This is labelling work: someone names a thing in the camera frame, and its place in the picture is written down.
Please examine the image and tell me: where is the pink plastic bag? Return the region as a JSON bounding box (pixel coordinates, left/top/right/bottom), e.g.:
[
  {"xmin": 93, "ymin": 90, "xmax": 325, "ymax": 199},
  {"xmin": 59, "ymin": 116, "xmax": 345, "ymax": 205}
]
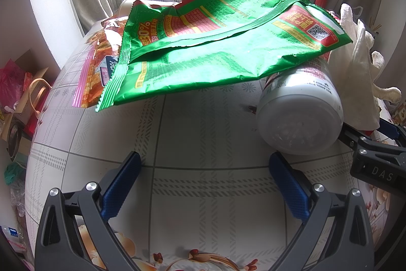
[{"xmin": 0, "ymin": 60, "xmax": 26, "ymax": 106}]

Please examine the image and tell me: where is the orange snack packet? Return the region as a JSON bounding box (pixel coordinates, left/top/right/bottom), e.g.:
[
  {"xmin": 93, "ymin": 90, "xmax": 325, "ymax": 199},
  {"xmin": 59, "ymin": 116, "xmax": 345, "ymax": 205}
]
[{"xmin": 72, "ymin": 18, "xmax": 130, "ymax": 108}]

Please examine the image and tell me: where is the metal pot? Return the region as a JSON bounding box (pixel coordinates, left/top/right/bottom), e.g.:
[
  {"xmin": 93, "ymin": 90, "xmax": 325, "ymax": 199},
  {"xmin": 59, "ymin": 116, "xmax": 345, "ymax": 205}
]
[{"xmin": 8, "ymin": 123, "xmax": 23, "ymax": 160}]

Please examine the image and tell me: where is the open cardboard box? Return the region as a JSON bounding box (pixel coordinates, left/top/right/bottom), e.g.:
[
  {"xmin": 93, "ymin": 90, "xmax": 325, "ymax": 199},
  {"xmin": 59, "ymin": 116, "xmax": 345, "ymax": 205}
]
[{"xmin": 14, "ymin": 49, "xmax": 49, "ymax": 81}]

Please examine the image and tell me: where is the tan paper bag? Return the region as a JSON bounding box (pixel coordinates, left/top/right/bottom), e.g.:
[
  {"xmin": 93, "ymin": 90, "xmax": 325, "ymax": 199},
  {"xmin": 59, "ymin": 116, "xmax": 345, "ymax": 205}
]
[{"xmin": 14, "ymin": 77, "xmax": 53, "ymax": 135}]

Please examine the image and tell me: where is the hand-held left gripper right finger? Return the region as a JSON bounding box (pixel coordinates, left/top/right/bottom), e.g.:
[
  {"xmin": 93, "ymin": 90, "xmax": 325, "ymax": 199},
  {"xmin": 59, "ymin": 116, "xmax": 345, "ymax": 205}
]
[{"xmin": 269, "ymin": 150, "xmax": 375, "ymax": 271}]

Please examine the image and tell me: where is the green snack packet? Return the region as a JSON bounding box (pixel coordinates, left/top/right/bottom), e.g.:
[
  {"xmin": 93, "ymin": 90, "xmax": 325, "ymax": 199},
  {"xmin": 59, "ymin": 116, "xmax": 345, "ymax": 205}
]
[{"xmin": 95, "ymin": 0, "xmax": 353, "ymax": 113}]

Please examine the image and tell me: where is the green cloth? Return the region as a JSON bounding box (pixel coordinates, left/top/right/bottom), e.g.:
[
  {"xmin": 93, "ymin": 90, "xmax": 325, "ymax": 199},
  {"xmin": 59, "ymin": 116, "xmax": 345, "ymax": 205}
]
[{"xmin": 4, "ymin": 161, "xmax": 24, "ymax": 186}]

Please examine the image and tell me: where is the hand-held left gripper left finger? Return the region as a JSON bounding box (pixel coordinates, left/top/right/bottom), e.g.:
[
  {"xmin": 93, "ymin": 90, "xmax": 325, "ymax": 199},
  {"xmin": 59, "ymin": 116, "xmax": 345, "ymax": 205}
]
[{"xmin": 34, "ymin": 150, "xmax": 143, "ymax": 271}]

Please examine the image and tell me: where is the white cloth glove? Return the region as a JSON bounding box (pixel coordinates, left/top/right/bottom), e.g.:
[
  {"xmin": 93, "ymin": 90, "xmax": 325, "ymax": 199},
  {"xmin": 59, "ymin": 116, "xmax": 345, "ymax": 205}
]
[{"xmin": 328, "ymin": 3, "xmax": 402, "ymax": 131}]

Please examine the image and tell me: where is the white strawberry drink bottle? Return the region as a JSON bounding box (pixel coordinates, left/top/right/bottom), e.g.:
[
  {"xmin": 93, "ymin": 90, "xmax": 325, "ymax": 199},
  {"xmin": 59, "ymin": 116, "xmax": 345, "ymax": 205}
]
[{"xmin": 257, "ymin": 58, "xmax": 345, "ymax": 155}]

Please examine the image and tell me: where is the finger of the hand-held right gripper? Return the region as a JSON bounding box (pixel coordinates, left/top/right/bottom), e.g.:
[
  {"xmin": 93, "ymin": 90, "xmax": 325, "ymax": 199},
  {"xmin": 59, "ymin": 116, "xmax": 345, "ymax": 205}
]
[
  {"xmin": 338, "ymin": 122, "xmax": 370, "ymax": 149},
  {"xmin": 377, "ymin": 118, "xmax": 406, "ymax": 145}
]

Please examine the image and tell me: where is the white paper cup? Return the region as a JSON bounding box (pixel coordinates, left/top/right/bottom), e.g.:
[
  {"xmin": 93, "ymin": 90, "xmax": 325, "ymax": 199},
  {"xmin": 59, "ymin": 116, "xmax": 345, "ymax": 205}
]
[{"xmin": 116, "ymin": 0, "xmax": 181, "ymax": 18}]

